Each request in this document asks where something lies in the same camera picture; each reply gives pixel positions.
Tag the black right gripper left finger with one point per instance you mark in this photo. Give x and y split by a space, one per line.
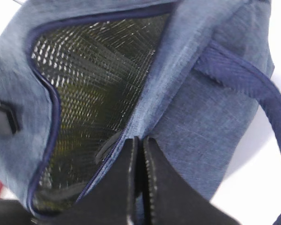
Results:
112 200

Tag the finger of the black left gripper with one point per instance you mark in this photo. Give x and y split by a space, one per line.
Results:
8 122

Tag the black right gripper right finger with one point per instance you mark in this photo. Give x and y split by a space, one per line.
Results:
168 199

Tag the navy blue lunch bag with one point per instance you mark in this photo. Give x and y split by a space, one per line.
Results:
85 75

